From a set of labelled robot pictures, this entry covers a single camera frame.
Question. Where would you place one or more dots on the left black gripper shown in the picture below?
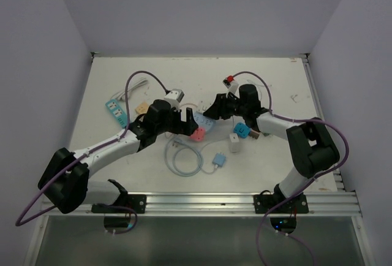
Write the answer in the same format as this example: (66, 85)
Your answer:
(182, 127)

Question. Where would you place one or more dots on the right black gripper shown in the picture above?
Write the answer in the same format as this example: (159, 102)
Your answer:
(218, 108)

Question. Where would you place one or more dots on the pink cube plug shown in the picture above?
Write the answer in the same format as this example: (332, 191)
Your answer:
(198, 135)

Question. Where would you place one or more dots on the light blue round socket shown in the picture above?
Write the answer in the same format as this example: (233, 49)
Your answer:
(204, 122)

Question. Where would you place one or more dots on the blue square adapter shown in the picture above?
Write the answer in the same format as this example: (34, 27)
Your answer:
(241, 130)

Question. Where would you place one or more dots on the white charger plug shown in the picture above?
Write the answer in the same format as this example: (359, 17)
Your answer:
(234, 143)

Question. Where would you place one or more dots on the light blue usb charger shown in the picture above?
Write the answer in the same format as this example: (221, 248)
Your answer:
(219, 160)

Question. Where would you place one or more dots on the tan wooden socket cube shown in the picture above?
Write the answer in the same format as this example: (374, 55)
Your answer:
(142, 108)

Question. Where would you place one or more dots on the teal power strip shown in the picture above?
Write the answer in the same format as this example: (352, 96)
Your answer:
(117, 112)

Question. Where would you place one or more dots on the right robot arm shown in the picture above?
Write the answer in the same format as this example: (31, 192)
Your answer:
(311, 146)

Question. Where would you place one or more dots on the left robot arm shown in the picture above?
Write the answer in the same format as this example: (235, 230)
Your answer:
(66, 180)

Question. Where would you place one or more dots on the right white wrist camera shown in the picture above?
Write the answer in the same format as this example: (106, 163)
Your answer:
(231, 84)

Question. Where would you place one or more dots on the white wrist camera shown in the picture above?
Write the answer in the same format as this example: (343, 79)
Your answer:
(231, 84)
(174, 98)

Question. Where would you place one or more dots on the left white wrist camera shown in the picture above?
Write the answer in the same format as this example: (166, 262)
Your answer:
(174, 98)

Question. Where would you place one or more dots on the aluminium front rail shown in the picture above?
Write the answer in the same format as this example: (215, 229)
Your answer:
(243, 204)

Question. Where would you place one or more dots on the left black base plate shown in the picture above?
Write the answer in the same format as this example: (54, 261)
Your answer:
(122, 204)

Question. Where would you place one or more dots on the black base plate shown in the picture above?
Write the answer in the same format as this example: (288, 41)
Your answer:
(122, 204)
(275, 203)

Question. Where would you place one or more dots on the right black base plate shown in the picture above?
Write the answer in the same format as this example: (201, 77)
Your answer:
(275, 203)

